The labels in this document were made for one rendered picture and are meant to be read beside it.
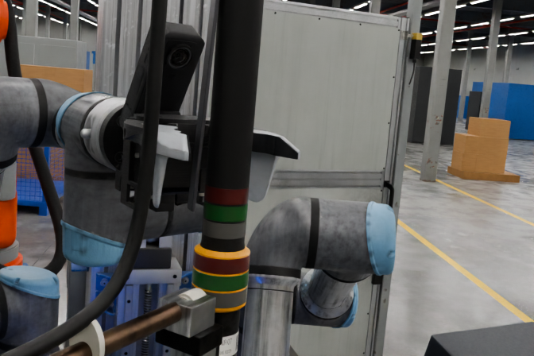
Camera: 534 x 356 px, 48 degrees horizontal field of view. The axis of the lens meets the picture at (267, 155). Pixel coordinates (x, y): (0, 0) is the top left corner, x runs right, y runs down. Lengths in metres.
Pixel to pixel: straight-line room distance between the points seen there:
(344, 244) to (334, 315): 0.40
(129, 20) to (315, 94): 1.29
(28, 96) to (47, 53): 10.14
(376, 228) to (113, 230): 0.44
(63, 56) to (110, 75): 9.73
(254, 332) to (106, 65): 0.70
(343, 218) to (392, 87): 1.81
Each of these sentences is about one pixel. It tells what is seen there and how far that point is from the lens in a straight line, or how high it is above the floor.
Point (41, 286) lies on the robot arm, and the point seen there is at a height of 1.25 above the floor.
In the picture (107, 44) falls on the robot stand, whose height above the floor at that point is 1.73.
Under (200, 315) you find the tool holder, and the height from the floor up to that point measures 1.52.
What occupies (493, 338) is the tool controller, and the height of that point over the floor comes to 1.25.
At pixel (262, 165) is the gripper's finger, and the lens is 0.50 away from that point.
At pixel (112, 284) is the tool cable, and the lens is 0.38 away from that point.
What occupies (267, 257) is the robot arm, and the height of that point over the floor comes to 1.41.
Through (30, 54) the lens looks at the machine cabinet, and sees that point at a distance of 11.24.
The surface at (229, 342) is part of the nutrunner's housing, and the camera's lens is 0.48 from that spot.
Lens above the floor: 1.69
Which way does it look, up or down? 7 degrees down
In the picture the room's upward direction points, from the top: 5 degrees clockwise
